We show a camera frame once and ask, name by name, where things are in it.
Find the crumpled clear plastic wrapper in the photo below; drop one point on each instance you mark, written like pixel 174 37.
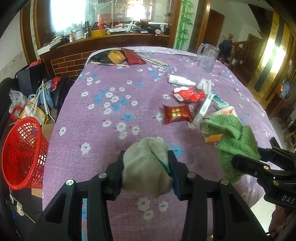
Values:
pixel 204 85

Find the long white carton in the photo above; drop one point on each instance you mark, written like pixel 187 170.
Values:
pixel 203 109

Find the orange box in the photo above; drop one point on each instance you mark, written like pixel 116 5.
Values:
pixel 214 138

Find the bundle of chopsticks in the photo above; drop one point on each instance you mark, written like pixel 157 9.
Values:
pixel 152 59

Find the beige knitted sock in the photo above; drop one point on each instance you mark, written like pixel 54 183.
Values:
pixel 143 166

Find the wooden chopstick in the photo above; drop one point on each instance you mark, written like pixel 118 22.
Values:
pixel 108 64

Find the yellow tape roll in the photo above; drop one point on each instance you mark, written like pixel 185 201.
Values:
pixel 113 56

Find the dark cloth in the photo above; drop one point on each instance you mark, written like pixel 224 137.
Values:
pixel 225 49

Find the clear glass mug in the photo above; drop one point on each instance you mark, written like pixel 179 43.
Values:
pixel 209 60

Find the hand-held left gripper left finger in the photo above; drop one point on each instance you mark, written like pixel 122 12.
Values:
pixel 116 176

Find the black leather chair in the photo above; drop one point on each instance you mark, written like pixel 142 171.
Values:
pixel 61 95

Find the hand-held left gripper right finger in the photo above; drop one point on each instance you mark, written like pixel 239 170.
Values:
pixel 179 187

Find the purple floral tablecloth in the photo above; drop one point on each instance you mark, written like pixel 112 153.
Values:
pixel 104 129

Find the dark red snack packet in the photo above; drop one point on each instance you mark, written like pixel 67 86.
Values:
pixel 177 113

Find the black shopping bag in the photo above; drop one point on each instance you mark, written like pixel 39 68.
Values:
pixel 30 78

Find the teal tissue pack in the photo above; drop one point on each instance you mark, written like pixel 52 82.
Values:
pixel 219 102

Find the metal pot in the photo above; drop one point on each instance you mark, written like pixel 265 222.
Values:
pixel 77 34

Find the red plastic basket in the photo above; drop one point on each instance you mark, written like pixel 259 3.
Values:
pixel 23 148

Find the white squeeze bottle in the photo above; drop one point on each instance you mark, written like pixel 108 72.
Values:
pixel 178 80

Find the wooden counter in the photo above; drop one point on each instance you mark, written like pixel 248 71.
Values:
pixel 92 45

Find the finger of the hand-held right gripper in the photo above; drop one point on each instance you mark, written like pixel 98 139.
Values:
pixel 282 158
pixel 249 165

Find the white packet with red label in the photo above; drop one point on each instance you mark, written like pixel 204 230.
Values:
pixel 226 112

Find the person's right forearm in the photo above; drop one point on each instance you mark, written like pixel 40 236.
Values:
pixel 281 220

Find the yellow box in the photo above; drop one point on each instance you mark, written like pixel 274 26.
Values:
pixel 99 33

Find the green towel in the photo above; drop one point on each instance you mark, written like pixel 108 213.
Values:
pixel 233 139

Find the white plastic bag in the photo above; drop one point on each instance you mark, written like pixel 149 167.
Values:
pixel 17 97

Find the blue glove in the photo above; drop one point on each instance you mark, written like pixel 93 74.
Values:
pixel 48 98

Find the wooden door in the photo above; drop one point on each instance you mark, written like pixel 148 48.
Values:
pixel 214 27

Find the cardboard box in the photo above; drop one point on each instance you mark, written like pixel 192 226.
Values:
pixel 47 132

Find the red pouch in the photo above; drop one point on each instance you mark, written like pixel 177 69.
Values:
pixel 133 56

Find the torn red paper box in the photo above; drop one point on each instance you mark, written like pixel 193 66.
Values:
pixel 187 95

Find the red printed packet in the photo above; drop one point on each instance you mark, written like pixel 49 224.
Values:
pixel 53 83

